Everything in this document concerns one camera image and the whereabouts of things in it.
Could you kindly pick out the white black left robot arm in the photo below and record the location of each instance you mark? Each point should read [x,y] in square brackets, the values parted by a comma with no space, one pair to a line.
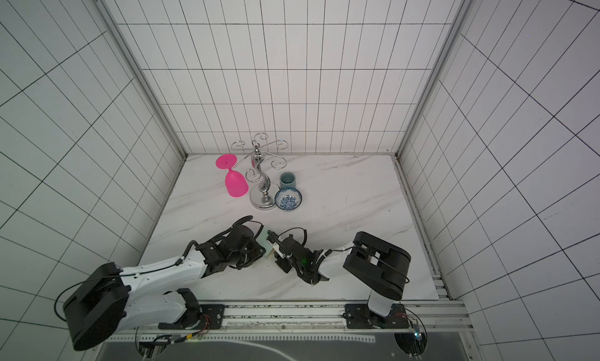
[114,298]

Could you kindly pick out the teal ceramic cup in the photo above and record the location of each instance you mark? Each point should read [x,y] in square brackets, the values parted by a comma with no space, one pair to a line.
[288,180]

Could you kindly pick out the silver metal glass rack stand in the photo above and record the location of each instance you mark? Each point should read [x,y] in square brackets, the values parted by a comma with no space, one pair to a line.
[261,196]

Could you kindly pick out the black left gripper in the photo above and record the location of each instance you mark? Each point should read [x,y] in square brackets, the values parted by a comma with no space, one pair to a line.
[255,253]

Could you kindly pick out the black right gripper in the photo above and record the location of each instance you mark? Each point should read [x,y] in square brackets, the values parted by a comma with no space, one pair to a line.
[281,248]

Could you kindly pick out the mint green jewelry box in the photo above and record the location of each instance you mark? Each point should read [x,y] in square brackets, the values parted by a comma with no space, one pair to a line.
[265,244]

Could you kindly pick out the aluminium mounting rail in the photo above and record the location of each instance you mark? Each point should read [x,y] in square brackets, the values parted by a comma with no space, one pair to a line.
[314,321]

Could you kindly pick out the pink plastic wine glass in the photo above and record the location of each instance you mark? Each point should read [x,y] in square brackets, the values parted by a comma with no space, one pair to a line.
[235,182]

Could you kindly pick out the blue white porcelain bowl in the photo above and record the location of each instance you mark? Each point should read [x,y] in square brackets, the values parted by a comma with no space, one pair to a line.
[288,199]

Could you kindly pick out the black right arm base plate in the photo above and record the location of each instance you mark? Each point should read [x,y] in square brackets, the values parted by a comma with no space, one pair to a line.
[360,317]

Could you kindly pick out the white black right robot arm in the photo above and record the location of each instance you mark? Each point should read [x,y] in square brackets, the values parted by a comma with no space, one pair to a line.
[380,265]

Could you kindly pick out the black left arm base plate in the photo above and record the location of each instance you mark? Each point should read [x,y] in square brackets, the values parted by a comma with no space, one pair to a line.
[205,317]

